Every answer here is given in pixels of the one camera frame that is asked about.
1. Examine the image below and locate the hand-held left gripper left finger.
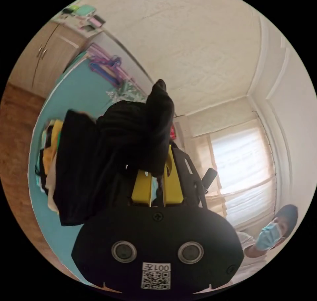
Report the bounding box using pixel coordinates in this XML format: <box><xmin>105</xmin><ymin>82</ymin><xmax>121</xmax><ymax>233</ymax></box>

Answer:
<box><xmin>131</xmin><ymin>169</ymin><xmax>152</xmax><ymax>207</ymax></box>

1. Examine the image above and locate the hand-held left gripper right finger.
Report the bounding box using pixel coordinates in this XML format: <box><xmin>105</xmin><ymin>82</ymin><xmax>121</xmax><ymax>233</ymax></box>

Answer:
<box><xmin>162</xmin><ymin>144</ymin><xmax>184</xmax><ymax>206</ymax></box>

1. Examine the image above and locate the black short sleeve shirt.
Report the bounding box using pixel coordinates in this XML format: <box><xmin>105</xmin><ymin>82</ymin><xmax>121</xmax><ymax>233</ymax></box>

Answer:
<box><xmin>53</xmin><ymin>79</ymin><xmax>175</xmax><ymax>227</ymax></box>

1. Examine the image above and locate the sheer beige curtain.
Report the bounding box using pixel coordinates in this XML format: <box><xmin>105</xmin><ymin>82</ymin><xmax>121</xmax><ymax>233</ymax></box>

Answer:
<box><xmin>191</xmin><ymin>119</ymin><xmax>277</xmax><ymax>230</ymax></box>

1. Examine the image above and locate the window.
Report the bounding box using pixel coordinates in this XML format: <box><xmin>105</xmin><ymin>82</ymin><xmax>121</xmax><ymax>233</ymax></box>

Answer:
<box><xmin>210</xmin><ymin>125</ymin><xmax>276</xmax><ymax>228</ymax></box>

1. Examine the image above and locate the pile of clothes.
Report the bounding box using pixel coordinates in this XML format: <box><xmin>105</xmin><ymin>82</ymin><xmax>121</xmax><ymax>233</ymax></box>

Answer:
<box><xmin>34</xmin><ymin>118</ymin><xmax>65</xmax><ymax>215</ymax></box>

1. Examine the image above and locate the person's body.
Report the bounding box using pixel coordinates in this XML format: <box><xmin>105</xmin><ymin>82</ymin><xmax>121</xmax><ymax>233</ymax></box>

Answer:
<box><xmin>229</xmin><ymin>204</ymin><xmax>299</xmax><ymax>285</ymax></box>

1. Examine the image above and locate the heap of coloured clothes hangers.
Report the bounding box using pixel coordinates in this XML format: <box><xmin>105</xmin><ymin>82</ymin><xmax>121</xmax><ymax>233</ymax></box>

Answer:
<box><xmin>87</xmin><ymin>42</ymin><xmax>135</xmax><ymax>88</ymax></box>

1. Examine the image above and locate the wooden cupboard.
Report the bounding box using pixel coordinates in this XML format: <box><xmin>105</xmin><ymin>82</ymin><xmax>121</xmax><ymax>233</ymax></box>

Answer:
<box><xmin>7</xmin><ymin>5</ymin><xmax>106</xmax><ymax>99</ymax></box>

